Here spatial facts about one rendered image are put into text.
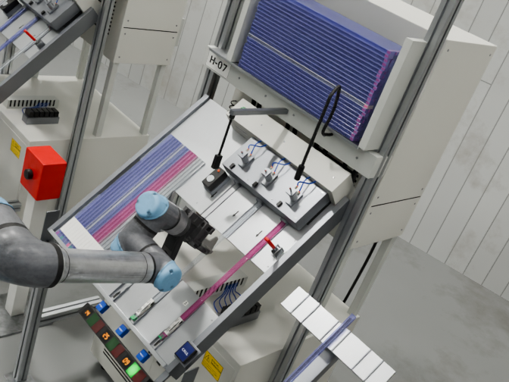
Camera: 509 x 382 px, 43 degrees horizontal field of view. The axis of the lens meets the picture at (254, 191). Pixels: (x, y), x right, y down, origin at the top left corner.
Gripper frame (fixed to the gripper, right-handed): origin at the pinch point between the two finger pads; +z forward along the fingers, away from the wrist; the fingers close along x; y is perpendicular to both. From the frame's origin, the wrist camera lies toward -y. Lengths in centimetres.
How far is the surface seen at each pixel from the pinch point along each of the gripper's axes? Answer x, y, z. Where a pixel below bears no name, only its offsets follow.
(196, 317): -13.6, -15.4, -2.5
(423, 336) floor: -9, 26, 212
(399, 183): -21, 55, 29
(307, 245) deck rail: -21.1, 20.5, 7.3
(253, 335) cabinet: -11.9, -13.9, 36.9
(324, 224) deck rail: -21.1, 28.2, 7.1
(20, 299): 83, -73, 41
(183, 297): -5.9, -14.3, -2.2
